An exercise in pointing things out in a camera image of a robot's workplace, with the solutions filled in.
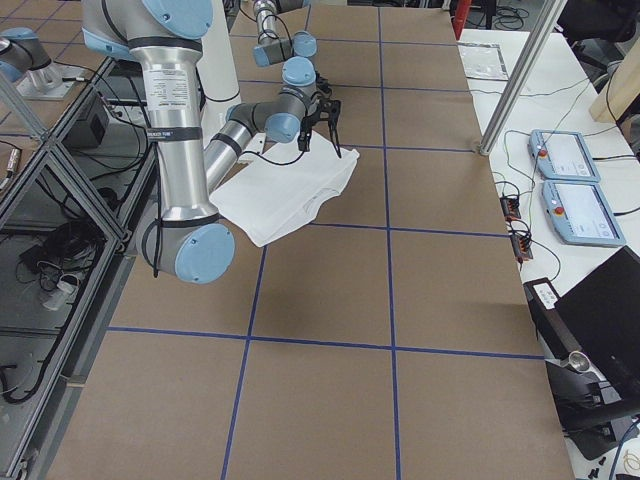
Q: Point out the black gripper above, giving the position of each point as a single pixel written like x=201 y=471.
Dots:
x=322 y=106

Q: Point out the white long-sleeve printed shirt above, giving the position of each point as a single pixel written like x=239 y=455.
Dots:
x=280 y=193

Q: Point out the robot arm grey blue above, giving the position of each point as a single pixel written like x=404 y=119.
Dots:
x=184 y=236
x=280 y=35

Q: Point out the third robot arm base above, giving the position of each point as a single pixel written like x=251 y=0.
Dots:
x=25 y=61

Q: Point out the white paper sheet in sleeve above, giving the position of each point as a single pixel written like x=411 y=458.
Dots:
x=483 y=61

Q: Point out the orange black connector box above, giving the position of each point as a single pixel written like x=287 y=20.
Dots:
x=510 y=206

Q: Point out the upper blue teach pendant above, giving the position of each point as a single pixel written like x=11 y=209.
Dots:
x=562 y=155

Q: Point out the blue teach pendant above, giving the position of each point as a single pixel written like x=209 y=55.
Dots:
x=580 y=214
x=562 y=155

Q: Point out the lower blue teach pendant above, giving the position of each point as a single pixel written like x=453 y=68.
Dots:
x=580 y=214

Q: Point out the white power strip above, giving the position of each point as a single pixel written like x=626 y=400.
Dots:
x=64 y=290

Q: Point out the black laptop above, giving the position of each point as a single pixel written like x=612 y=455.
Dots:
x=599 y=316

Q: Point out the aluminium frame post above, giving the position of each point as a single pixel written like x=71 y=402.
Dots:
x=525 y=63

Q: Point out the black camera stand device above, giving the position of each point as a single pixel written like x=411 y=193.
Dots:
x=591 y=411

